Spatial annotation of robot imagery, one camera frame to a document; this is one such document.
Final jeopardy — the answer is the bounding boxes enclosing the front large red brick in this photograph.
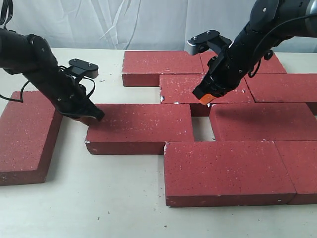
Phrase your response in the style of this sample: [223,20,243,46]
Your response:
[164,141,296,207]

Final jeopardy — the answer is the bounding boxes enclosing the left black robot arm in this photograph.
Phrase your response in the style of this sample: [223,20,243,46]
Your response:
[0,29,105,121]

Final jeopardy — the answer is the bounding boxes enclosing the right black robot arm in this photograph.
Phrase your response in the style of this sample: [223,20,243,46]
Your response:
[187,0,317,105]

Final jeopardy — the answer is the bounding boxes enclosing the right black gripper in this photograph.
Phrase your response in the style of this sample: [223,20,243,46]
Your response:
[192,41,263,105]

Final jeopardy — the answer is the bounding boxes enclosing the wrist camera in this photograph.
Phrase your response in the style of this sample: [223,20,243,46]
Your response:
[185,30,232,56]
[68,59,99,79]

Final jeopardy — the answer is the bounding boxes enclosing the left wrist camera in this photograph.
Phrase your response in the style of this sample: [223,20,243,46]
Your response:
[68,59,99,79]

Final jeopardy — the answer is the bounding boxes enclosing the third row red brick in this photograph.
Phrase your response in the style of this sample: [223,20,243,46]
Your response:
[210,103,317,141]

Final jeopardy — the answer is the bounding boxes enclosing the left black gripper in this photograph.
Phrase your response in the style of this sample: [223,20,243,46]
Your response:
[27,66,105,121]

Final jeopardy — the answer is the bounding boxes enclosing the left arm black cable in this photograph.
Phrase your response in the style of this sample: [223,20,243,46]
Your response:
[0,0,97,104]

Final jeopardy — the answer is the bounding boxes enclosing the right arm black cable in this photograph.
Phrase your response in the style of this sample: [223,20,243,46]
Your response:
[247,12,317,78]

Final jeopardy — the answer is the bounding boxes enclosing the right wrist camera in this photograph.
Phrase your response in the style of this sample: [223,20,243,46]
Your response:
[185,30,232,56]

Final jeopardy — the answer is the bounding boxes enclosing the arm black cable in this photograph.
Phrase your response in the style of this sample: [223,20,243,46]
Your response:
[0,0,97,104]
[247,12,317,78]

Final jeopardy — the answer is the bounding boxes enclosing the right second row red brick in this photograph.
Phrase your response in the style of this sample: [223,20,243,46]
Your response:
[246,73,317,103]

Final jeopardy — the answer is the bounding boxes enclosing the pale blue backdrop cloth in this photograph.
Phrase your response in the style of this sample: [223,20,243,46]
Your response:
[0,0,317,54]

